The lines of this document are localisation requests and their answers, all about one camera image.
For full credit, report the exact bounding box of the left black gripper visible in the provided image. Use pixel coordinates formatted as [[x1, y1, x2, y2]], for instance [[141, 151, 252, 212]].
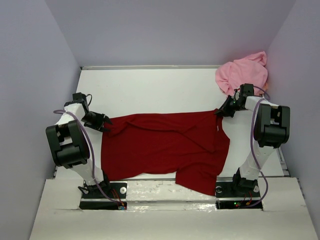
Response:
[[80, 111, 112, 133]]

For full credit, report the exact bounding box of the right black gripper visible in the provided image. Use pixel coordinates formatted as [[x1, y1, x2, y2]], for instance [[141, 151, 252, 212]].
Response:
[[214, 95, 245, 118]]

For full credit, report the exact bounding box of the red t shirt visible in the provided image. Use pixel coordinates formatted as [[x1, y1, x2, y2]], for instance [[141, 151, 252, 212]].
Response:
[[100, 110, 230, 196]]

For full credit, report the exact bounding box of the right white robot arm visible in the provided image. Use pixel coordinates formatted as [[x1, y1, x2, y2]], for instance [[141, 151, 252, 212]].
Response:
[[216, 83, 291, 198]]

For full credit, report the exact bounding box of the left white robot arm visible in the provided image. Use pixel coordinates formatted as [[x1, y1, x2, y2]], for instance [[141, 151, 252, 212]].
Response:
[[45, 92, 112, 198]]

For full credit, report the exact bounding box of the pink t shirt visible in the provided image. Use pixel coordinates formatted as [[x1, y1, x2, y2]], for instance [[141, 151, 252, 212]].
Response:
[[215, 51, 268, 95]]

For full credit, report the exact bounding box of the metal rail at front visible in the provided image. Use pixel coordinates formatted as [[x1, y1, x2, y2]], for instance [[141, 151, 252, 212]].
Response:
[[113, 175, 233, 182]]

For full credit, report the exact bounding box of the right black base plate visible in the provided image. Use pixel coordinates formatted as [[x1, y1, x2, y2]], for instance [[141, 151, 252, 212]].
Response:
[[215, 181, 263, 210]]

